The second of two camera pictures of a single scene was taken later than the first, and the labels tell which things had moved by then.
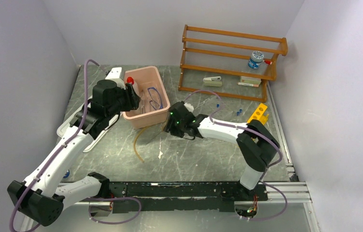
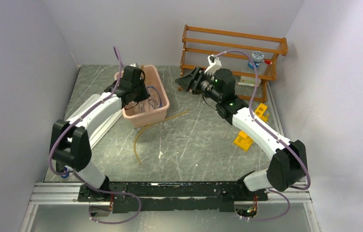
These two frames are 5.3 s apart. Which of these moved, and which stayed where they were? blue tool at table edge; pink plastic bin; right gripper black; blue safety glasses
Moved: right gripper black
Stayed: pink plastic bin; blue safety glasses; blue tool at table edge
